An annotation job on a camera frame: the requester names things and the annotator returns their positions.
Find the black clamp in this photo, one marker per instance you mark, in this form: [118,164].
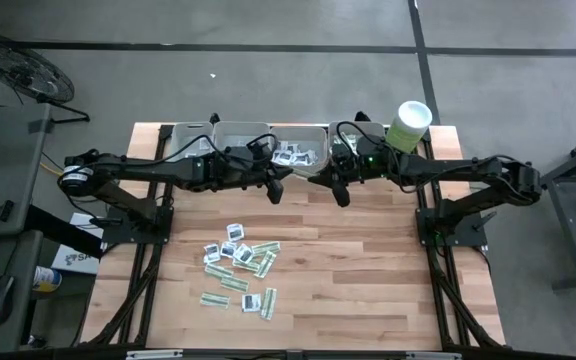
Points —
[362,116]
[214,119]

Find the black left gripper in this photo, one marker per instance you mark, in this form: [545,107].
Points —
[250,167]

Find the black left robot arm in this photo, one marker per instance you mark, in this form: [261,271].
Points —
[133,165]

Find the small black desk device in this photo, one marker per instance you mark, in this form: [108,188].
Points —
[0,211]

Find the white and yellow can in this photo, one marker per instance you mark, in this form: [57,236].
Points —
[47,279]

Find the small white packet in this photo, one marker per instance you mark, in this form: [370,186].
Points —
[204,145]

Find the black aluminium frame struts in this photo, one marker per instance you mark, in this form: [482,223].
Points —
[448,300]
[140,300]

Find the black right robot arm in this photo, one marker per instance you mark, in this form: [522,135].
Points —
[448,167]

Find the black front frame rail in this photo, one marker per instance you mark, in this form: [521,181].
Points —
[243,356]

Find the black floor fan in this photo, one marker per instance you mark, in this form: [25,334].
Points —
[23,70]

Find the white plastic bin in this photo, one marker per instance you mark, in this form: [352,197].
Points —
[375,129]
[233,131]
[188,131]
[313,134]

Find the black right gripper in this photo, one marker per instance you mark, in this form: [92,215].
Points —
[363,160]

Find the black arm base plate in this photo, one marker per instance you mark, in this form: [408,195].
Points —
[468,235]
[118,235]

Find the white printed cardboard box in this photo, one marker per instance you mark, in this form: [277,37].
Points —
[75,262]

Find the green wipes canister white lid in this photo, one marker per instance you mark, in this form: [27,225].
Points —
[410,117]

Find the silver bracket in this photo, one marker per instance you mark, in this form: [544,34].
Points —
[433,356]
[155,354]

